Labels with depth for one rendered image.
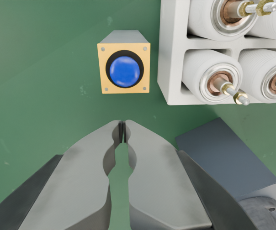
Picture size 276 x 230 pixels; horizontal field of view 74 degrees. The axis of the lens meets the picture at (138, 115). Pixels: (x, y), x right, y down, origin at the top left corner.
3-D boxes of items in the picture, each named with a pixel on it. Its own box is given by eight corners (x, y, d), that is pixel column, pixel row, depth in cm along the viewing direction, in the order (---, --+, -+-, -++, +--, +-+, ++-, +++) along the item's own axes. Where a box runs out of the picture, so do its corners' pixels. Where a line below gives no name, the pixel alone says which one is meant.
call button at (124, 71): (139, 82, 27) (139, 86, 25) (111, 82, 27) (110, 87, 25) (139, 54, 25) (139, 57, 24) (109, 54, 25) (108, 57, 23)
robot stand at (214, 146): (232, 150, 75) (290, 223, 48) (191, 167, 78) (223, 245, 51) (220, 116, 67) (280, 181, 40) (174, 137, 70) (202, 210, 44)
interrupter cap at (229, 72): (243, 61, 33) (245, 61, 32) (234, 100, 36) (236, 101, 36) (201, 62, 33) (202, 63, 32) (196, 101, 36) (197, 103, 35)
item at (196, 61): (210, 43, 48) (251, 55, 32) (204, 78, 53) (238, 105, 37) (173, 44, 48) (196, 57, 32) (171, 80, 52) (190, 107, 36)
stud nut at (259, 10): (253, 5, 23) (257, 5, 22) (266, -5, 22) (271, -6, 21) (259, 19, 23) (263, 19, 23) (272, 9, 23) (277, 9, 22)
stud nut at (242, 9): (236, 7, 26) (240, 7, 25) (247, -2, 25) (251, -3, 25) (242, 19, 27) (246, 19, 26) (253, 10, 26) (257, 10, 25)
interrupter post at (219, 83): (225, 75, 34) (235, 81, 31) (223, 88, 35) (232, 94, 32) (213, 76, 34) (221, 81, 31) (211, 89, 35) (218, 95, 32)
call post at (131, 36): (138, 55, 55) (149, 92, 28) (114, 55, 55) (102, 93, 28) (138, 29, 52) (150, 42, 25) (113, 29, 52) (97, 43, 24)
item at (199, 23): (168, 9, 44) (192, 5, 28) (203, -22, 42) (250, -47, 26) (190, 42, 48) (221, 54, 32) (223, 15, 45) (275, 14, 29)
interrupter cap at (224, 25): (200, 6, 29) (202, 6, 28) (245, -33, 26) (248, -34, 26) (223, 45, 31) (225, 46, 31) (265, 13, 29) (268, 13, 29)
